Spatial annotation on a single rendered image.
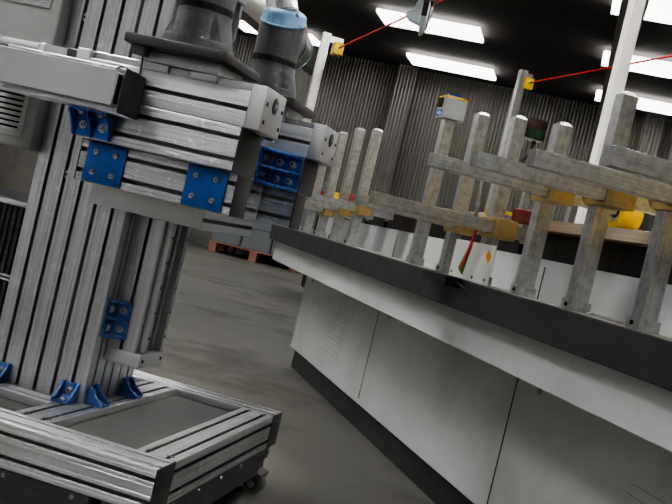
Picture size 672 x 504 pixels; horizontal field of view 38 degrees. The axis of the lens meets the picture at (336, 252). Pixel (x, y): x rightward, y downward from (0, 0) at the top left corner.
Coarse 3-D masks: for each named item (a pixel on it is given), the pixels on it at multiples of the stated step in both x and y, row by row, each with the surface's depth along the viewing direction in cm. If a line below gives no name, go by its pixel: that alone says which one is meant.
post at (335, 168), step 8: (344, 136) 416; (336, 144) 419; (344, 144) 417; (336, 152) 416; (336, 160) 416; (336, 168) 417; (336, 176) 417; (328, 184) 416; (336, 184) 417; (328, 192) 417; (320, 216) 417; (320, 224) 417
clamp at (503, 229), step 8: (496, 224) 242; (504, 224) 241; (512, 224) 241; (480, 232) 250; (488, 232) 246; (496, 232) 241; (504, 232) 241; (512, 232) 242; (504, 240) 246; (512, 240) 242
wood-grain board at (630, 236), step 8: (480, 216) 296; (520, 224) 268; (552, 224) 250; (560, 224) 246; (568, 224) 242; (576, 224) 239; (552, 232) 255; (560, 232) 246; (568, 232) 242; (576, 232) 238; (608, 232) 224; (616, 232) 220; (624, 232) 217; (632, 232) 214; (640, 232) 211; (648, 232) 208; (608, 240) 229; (616, 240) 221; (624, 240) 217; (632, 240) 214; (640, 240) 211; (648, 240) 208
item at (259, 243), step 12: (264, 228) 1400; (312, 228) 1417; (216, 240) 1415; (228, 240) 1411; (240, 240) 1408; (252, 240) 1403; (264, 240) 1399; (228, 252) 1473; (252, 252) 1402; (264, 252) 1399
